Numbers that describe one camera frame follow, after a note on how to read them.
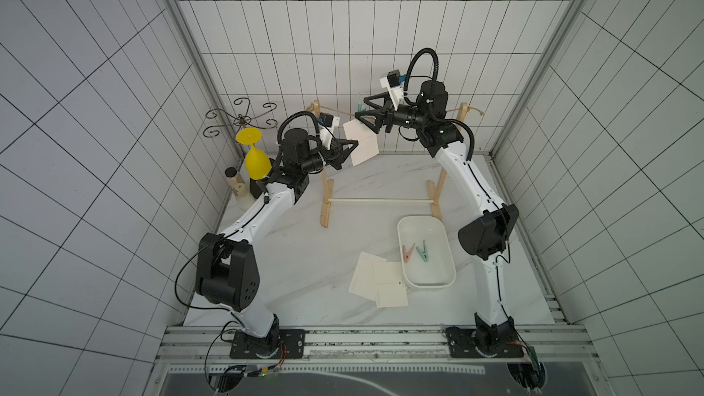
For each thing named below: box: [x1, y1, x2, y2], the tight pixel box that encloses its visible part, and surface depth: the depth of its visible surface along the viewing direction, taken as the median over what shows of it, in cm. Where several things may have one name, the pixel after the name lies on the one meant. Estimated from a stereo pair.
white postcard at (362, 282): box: [348, 251, 388, 302], surface depth 87 cm
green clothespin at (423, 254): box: [415, 239, 429, 263], surface depth 91 cm
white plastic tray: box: [396, 215, 457, 288], surface depth 91 cm
